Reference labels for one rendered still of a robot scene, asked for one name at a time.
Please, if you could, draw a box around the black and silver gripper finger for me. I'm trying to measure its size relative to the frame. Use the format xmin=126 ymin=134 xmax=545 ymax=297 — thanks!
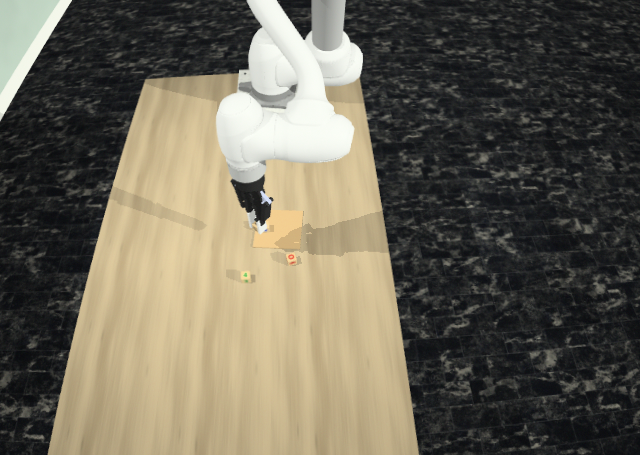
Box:
xmin=248 ymin=191 xmax=274 ymax=235
xmin=230 ymin=179 xmax=256 ymax=228

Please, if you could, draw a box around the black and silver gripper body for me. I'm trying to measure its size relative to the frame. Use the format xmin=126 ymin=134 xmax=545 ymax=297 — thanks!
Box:
xmin=234 ymin=174 xmax=265 ymax=200

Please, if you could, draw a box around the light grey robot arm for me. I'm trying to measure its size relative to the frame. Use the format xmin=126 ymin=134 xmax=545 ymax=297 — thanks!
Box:
xmin=216 ymin=0 xmax=363 ymax=183

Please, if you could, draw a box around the tan flat mat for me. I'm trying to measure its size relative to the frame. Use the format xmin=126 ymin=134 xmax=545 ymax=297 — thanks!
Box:
xmin=253 ymin=210 xmax=303 ymax=249

